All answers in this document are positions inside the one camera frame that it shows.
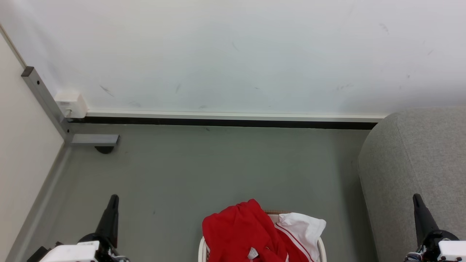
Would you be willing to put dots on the red and white garment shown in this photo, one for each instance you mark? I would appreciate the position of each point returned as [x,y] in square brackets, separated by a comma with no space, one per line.
[240,233]

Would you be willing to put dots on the grey fabric sofa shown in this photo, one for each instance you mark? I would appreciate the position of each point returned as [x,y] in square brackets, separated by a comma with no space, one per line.
[404,163]

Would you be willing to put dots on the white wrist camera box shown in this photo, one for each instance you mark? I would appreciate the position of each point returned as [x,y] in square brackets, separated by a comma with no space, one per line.
[71,253]
[452,251]

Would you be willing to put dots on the white wall socket box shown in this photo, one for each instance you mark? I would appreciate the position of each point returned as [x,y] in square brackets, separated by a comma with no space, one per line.
[71,103]

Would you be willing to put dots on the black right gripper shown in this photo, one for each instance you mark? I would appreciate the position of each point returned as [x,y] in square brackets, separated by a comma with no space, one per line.
[430,243]

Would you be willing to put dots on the white plastic laundry basket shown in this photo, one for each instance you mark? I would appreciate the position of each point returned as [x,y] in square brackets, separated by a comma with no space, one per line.
[202,251]

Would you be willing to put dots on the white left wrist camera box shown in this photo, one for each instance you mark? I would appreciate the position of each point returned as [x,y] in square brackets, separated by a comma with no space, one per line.
[71,253]

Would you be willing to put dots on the white and black baseboard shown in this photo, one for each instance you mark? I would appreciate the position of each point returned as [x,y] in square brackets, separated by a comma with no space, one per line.
[233,119]

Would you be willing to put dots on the black foot pad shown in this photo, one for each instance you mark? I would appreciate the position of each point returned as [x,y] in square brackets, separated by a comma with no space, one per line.
[105,149]

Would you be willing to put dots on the grey metal frame post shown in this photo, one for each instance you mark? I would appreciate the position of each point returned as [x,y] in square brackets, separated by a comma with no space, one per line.
[43,94]

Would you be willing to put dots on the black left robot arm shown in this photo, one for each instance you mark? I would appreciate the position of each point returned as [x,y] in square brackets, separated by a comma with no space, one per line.
[37,254]

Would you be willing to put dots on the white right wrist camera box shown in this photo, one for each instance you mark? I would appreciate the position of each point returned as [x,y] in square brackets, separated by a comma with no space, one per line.
[452,251]

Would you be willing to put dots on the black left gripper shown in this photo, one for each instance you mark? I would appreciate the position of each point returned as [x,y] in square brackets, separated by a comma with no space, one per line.
[103,244]

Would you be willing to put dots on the grey metal foot bar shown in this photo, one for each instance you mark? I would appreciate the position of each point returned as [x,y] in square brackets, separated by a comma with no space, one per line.
[95,140]

